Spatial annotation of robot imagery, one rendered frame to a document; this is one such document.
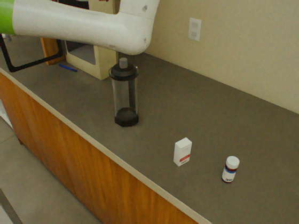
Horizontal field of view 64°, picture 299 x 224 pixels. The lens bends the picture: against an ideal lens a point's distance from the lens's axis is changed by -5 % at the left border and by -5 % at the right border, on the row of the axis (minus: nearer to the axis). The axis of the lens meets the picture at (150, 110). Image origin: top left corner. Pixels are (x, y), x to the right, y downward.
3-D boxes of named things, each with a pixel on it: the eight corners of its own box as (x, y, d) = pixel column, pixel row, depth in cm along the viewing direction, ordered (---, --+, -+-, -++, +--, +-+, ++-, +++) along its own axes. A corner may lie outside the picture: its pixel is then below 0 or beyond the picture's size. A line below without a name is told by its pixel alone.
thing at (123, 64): (124, 67, 96) (124, 51, 92) (142, 75, 91) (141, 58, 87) (105, 76, 90) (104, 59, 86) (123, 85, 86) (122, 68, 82)
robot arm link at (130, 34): (13, -10, 56) (27, -9, 66) (11, 38, 61) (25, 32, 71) (158, 21, 65) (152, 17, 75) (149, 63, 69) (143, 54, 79)
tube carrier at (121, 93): (126, 105, 108) (124, 61, 95) (145, 116, 103) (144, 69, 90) (108, 117, 102) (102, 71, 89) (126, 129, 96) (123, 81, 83)
